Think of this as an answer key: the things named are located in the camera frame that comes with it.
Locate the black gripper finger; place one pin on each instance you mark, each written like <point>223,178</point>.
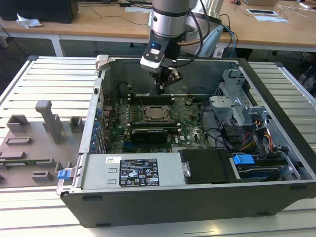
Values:
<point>159,82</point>
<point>172,76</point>

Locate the silver square CPU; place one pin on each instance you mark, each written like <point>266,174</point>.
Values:
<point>156,113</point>

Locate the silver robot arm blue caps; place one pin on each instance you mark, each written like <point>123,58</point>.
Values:
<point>168,17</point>

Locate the black RAM slot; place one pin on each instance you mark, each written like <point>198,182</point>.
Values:
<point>153,124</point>
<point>148,97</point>
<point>172,128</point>
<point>153,101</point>

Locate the blue expansion slot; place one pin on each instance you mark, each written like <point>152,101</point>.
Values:
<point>127,146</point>

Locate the white power adapter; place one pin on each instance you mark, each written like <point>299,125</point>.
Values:
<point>218,52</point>

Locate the white paper sheet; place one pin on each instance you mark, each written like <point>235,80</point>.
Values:
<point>135,9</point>

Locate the black graphics card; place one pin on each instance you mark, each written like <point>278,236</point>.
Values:
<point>148,137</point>

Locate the silver metal drive cage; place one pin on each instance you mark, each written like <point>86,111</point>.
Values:
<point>223,111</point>

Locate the green motherboard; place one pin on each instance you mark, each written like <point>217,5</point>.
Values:
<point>187,138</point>

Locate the wooden desk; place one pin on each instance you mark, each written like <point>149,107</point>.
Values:
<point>98,24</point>

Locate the black computer mouse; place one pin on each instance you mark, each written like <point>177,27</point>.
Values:
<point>237,2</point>

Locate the white framed tablet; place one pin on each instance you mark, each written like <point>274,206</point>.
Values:
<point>263,11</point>

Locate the brown cardboard box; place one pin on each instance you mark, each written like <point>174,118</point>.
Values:
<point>261,2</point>

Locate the pale blue paper sheet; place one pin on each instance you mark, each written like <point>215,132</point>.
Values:
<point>271,19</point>

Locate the silver power supply unit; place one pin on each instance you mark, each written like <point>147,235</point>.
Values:
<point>98,170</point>

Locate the blue disk carrier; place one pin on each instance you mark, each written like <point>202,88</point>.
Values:
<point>243,161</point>

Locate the black open PC case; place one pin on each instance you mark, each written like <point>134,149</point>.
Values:
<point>172,207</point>

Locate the blue case latch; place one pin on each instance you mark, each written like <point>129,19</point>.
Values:
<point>63,174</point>

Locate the grey parts rack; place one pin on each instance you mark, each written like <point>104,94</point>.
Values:
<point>37,148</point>

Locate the black computer box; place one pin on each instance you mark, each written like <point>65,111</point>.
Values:
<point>37,10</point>

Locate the crumpled white paper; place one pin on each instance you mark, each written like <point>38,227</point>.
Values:
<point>27,21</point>

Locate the green RAM stick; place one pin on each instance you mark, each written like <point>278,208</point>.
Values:
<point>37,161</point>

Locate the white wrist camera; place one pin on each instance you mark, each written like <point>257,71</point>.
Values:
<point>148,63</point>

